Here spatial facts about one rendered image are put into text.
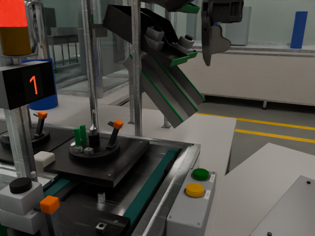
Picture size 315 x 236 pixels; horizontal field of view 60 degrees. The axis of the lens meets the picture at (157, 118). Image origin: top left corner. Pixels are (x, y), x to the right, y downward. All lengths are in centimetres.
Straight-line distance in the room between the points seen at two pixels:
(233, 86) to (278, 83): 67
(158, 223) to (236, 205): 30
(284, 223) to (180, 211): 20
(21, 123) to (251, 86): 416
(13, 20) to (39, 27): 101
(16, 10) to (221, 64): 416
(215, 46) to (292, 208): 38
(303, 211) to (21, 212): 52
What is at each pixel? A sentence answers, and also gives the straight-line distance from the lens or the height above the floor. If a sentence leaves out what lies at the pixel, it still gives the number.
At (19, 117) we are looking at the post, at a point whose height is 113.
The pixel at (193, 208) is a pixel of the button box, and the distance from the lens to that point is 59.
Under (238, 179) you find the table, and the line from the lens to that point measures 90.
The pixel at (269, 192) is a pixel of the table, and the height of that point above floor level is 86.
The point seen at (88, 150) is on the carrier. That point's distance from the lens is 73.
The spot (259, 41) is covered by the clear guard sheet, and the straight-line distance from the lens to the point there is 451.
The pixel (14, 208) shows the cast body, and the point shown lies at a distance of 46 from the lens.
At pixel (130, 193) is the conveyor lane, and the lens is 71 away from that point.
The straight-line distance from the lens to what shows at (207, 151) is 105.
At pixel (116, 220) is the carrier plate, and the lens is 54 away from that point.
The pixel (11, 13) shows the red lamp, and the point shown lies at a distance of 57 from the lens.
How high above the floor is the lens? 132
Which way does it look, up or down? 19 degrees down
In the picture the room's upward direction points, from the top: straight up
